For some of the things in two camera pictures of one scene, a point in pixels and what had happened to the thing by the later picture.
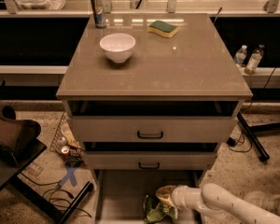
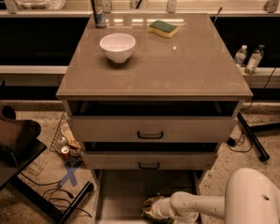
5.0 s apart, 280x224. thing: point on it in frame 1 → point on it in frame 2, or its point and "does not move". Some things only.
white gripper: [179, 197] → [159, 207]
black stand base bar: [253, 137] does not move
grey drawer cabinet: [151, 96] does not move
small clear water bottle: [241, 55] does not move
